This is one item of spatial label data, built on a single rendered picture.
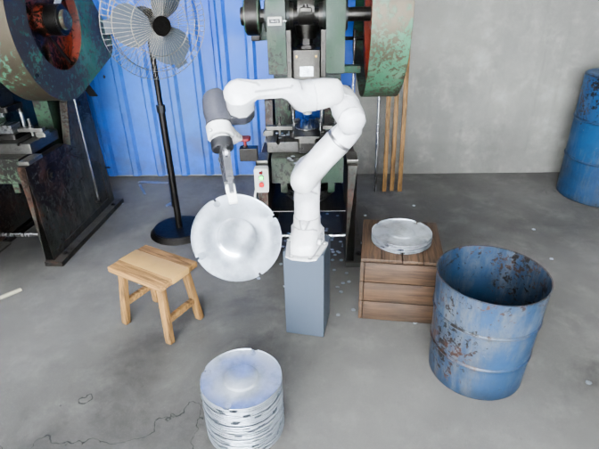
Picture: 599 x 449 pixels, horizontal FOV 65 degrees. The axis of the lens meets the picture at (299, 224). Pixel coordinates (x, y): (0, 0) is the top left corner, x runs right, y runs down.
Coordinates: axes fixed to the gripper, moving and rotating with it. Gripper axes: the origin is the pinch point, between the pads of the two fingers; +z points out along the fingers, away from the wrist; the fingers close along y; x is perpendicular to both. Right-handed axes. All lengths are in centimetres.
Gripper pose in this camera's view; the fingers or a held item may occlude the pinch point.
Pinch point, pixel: (231, 194)
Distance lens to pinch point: 155.0
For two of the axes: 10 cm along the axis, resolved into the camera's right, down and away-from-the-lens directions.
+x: 9.5, -1.4, 2.7
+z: 2.1, 9.4, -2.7
